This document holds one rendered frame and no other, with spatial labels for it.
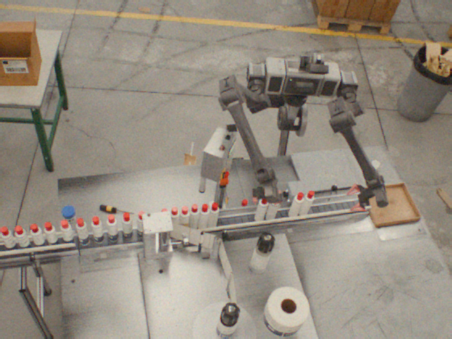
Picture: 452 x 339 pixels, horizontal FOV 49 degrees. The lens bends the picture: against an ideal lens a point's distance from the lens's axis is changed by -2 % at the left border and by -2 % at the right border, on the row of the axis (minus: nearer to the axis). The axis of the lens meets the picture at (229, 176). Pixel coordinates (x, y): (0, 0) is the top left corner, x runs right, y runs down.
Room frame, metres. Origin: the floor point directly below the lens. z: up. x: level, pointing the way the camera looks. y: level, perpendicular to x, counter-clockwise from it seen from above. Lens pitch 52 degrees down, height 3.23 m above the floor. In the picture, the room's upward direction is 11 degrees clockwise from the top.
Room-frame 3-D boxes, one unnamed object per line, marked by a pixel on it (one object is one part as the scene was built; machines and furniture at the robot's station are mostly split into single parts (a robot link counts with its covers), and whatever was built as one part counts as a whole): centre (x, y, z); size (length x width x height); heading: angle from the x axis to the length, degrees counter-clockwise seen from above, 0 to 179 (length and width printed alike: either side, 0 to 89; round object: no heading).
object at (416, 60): (3.73, -1.63, 0.43); 0.44 x 0.43 x 0.39; 10
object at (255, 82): (1.97, -0.05, 1.45); 0.09 x 0.08 x 0.12; 100
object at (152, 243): (1.26, 0.30, 1.01); 0.14 x 0.13 x 0.26; 112
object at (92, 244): (1.50, -0.06, 0.86); 1.65 x 0.08 x 0.04; 112
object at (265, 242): (1.27, -0.23, 1.03); 0.09 x 0.09 x 0.30
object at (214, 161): (1.54, 0.07, 1.38); 0.17 x 0.10 x 0.19; 167
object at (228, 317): (0.88, -0.12, 1.04); 0.09 x 0.09 x 0.29
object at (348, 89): (2.06, -0.54, 1.45); 0.09 x 0.08 x 0.12; 100
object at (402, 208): (1.87, -0.99, 0.85); 0.30 x 0.26 x 0.04; 112
